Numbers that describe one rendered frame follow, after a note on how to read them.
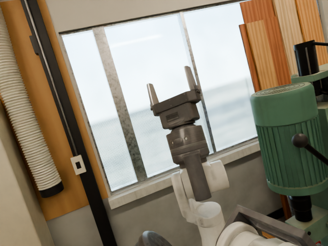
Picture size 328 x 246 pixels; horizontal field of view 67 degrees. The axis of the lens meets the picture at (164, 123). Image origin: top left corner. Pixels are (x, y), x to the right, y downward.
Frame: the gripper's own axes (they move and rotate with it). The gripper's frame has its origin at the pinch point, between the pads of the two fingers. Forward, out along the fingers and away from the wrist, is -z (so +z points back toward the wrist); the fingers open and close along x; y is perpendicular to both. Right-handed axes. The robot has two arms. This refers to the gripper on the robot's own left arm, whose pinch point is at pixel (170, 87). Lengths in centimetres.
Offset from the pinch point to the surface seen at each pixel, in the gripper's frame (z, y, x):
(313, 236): 52, -37, 16
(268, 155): 23.6, -27.2, 12.4
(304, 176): 31.5, -26.7, 19.9
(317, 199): 44, -46, 20
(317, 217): 48, -40, 19
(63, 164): -1, -72, -132
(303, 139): 20.5, -12.3, 22.9
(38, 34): -86, -52, -104
